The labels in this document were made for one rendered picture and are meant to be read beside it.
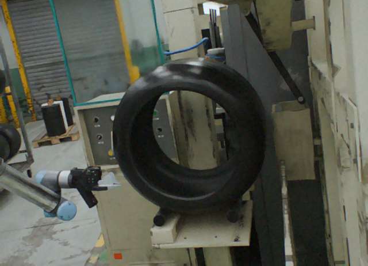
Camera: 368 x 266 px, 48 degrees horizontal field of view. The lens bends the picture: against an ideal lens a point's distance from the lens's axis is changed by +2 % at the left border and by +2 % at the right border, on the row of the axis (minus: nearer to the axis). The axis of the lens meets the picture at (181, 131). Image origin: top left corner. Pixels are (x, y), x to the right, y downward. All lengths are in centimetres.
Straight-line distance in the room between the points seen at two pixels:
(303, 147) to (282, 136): 9
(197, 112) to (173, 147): 52
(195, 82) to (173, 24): 43
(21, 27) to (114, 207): 914
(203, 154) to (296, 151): 41
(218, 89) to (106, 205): 129
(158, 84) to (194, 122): 43
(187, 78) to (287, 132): 52
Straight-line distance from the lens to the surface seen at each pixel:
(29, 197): 166
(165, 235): 161
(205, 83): 140
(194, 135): 182
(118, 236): 254
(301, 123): 171
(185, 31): 176
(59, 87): 1110
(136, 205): 241
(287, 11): 124
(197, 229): 169
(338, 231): 190
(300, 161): 175
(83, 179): 174
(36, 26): 1115
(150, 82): 145
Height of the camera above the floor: 156
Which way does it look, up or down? 13 degrees down
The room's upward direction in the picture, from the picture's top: 10 degrees counter-clockwise
